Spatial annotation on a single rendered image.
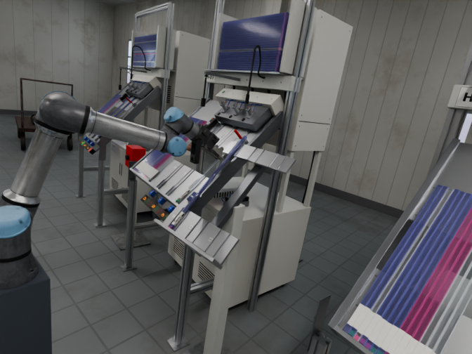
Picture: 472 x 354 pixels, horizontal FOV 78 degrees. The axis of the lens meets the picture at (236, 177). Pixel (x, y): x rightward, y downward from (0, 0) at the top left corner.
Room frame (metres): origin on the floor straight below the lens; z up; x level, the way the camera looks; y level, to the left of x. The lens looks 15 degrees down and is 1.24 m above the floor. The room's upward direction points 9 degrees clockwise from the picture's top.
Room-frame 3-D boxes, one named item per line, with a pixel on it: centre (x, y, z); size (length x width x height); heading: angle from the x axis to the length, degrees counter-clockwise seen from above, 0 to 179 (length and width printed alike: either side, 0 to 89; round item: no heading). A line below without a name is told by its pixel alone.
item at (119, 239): (2.12, 0.77, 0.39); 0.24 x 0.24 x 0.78; 41
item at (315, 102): (2.10, -0.31, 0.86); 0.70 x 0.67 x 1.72; 41
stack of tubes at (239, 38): (1.76, 0.00, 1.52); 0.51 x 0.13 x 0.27; 41
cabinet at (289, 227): (1.88, -0.05, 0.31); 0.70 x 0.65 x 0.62; 41
